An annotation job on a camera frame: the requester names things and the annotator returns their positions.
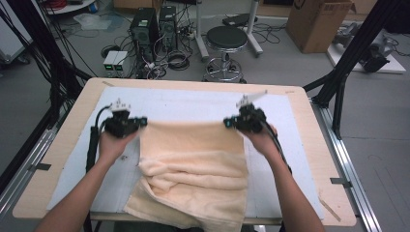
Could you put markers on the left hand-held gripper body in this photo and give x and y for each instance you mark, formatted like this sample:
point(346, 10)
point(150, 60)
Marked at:
point(121, 124)

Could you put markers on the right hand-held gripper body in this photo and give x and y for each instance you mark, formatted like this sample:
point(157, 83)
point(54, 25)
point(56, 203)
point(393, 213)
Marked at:
point(251, 119)

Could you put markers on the cream towel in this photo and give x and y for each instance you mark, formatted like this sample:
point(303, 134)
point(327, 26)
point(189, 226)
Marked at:
point(193, 167)

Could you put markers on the person's left hand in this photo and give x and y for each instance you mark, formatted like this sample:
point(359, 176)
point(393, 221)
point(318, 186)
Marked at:
point(114, 146)

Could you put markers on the person's right hand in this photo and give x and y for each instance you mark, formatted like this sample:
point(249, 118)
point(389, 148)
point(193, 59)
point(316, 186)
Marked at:
point(261, 143)

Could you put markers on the white foam mat with grid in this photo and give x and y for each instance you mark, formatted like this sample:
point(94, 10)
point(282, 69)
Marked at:
point(193, 103)

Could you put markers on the white power supply unit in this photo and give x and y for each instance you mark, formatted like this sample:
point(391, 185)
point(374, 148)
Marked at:
point(109, 63)
point(121, 63)

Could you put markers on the black round stool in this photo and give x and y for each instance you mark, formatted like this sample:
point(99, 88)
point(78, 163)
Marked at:
point(226, 37)

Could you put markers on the white desk leg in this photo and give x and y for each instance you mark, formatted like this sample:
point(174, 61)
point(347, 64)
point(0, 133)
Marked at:
point(201, 38)
point(253, 32)

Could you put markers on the grey tape piece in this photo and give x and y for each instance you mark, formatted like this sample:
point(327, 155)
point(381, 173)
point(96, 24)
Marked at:
point(42, 166)
point(340, 181)

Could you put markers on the wide black computer tower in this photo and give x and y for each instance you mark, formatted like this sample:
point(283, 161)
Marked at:
point(143, 30)

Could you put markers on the narrow black computer tower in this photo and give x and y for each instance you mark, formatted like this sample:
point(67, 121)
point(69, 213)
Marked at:
point(168, 27)

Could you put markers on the flat black case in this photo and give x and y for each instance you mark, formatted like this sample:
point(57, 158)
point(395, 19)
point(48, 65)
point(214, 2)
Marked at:
point(238, 20)

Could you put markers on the clear plastic bag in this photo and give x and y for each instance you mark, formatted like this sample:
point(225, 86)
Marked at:
point(92, 22)

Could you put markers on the large cardboard box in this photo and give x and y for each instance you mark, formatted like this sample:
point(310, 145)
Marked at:
point(317, 25)

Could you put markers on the thin wooden stick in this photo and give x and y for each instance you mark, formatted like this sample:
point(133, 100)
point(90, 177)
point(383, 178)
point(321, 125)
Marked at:
point(329, 208)

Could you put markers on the white round table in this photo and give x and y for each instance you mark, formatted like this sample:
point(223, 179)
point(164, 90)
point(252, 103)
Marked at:
point(75, 6)

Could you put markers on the white board with robot parts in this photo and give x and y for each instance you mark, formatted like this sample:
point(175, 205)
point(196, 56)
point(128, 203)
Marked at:
point(395, 66)

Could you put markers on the aluminium rail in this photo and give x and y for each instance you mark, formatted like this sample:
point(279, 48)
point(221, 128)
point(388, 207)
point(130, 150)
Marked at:
point(348, 161)
point(22, 174)

